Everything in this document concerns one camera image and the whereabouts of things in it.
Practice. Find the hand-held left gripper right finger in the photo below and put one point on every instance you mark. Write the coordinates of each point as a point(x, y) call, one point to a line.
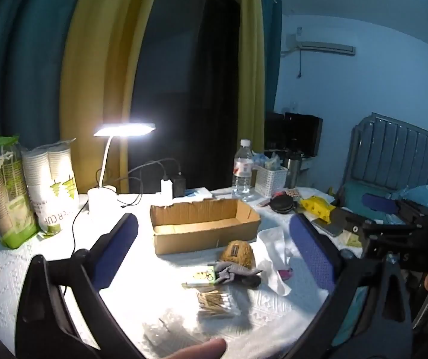
point(311, 254)

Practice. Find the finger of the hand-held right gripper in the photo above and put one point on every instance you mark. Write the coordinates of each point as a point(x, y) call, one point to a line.
point(380, 202)
point(348, 221)

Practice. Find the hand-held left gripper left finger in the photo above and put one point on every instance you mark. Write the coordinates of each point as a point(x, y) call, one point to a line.
point(118, 243)

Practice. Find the white cloth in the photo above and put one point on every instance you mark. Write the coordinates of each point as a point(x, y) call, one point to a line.
point(273, 246)

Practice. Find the brown knit hat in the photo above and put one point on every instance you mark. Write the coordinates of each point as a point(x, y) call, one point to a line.
point(236, 254)

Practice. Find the cardboard box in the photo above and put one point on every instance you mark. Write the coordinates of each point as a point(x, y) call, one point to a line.
point(199, 239)

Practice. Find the grey knit gloves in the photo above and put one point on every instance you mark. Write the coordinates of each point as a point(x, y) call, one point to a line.
point(232, 273)

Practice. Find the person's left hand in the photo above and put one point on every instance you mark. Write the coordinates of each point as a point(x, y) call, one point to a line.
point(195, 350)

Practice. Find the small yellow packet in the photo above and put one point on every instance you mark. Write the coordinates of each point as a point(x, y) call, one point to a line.
point(352, 240)

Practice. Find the teal bed sheet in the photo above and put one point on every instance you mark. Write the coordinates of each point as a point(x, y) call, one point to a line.
point(352, 194)

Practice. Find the small pink item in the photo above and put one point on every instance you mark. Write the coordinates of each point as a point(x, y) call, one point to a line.
point(285, 273)

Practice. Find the yellow plastic bag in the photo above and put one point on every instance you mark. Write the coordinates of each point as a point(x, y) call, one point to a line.
point(318, 208)

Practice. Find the white desk lamp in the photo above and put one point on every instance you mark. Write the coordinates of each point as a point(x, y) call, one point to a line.
point(101, 202)

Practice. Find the grey bed headboard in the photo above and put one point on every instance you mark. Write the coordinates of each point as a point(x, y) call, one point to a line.
point(389, 149)

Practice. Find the black round case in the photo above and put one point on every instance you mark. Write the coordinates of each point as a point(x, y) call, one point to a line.
point(283, 204)

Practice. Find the patterned card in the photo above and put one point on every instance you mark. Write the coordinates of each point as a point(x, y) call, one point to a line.
point(292, 193)

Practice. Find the white embossed tablecloth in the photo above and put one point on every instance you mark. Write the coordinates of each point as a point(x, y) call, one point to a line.
point(292, 318)

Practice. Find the white charger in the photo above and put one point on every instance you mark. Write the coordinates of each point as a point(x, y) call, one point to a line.
point(166, 190)

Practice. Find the steel thermos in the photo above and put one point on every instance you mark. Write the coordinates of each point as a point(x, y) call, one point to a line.
point(294, 170)

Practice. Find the black power adapter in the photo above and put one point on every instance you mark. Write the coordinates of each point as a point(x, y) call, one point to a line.
point(178, 187)

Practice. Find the white plastic basket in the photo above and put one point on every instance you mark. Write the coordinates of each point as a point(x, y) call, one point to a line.
point(270, 182)

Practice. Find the small green yellow box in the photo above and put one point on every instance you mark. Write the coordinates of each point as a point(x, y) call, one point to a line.
point(199, 276)

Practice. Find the white paper cups pack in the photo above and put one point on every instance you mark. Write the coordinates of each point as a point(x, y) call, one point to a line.
point(54, 179)

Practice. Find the blue white box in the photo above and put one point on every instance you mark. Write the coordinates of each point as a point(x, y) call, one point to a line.
point(199, 194)

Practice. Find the clear plastic bag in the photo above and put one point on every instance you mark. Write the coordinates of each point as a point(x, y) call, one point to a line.
point(165, 329)

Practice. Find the small packets bundle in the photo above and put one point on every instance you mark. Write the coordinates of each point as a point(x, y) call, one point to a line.
point(270, 159)

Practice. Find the clear water bottle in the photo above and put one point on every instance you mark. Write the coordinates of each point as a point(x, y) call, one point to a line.
point(243, 175)

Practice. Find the bag of cotton swabs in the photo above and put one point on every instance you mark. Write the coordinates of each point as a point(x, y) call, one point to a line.
point(217, 303)

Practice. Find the black monitor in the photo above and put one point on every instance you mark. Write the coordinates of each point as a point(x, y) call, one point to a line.
point(273, 131)

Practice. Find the green paper cups pack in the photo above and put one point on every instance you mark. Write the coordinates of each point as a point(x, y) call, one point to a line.
point(4, 202)

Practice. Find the white air conditioner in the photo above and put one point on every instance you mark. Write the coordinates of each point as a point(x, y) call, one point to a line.
point(322, 46)

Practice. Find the dark glass door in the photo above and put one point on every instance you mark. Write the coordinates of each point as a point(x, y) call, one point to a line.
point(187, 82)

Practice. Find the wide yellow curtain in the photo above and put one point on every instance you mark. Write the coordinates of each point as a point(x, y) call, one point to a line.
point(97, 63)

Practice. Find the narrow yellow curtain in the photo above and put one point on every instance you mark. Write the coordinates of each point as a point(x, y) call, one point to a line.
point(251, 63)

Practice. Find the narrow teal curtain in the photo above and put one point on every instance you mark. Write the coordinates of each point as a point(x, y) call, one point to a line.
point(272, 45)

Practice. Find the wide teal curtain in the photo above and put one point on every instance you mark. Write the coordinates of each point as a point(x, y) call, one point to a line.
point(23, 63)

